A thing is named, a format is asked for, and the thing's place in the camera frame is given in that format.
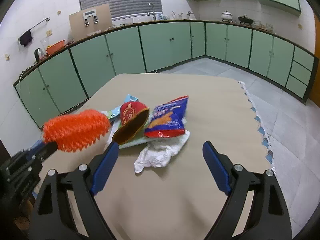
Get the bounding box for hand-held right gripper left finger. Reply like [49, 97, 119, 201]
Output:
[29, 141, 120, 240]

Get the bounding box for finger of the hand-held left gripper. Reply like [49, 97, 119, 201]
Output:
[32, 142, 58, 161]

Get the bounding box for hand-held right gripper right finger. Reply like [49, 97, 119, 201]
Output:
[202, 141, 293, 240]

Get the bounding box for orange foam fruit net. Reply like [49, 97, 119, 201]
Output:
[42, 109, 111, 153]

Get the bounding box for white plastic bag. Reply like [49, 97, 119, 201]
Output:
[134, 119, 190, 173]

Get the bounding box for red foil pouch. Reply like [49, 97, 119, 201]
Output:
[112, 102, 150, 145]

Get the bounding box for beige tablecloth with blue trim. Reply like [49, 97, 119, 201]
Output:
[75, 73, 277, 240]

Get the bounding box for blue and red snack bag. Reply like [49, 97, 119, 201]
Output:
[144, 95, 189, 138]

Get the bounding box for teal printed wrapper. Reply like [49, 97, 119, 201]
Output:
[100, 94, 150, 150]

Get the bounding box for steel electric kettle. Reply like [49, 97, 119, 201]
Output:
[34, 48, 45, 62]

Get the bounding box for orange plastic basket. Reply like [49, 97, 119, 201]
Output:
[46, 40, 66, 55]

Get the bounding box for dark towel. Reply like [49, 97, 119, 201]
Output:
[19, 29, 33, 47]

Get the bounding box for metal towel bar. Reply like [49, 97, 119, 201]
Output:
[17, 17, 50, 41]

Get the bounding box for green base cabinets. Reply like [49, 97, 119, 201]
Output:
[13, 20, 319, 128]

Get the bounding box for wooden door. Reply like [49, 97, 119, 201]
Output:
[307, 15, 320, 105]

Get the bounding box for white water dispenser panel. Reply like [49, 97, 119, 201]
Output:
[82, 9, 98, 27]

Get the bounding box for dark kitchen countertop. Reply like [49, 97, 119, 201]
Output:
[13, 19, 320, 85]

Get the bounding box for steel faucet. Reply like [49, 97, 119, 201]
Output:
[148, 2, 157, 21]

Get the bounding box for white power cable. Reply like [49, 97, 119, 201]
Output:
[17, 69, 28, 83]

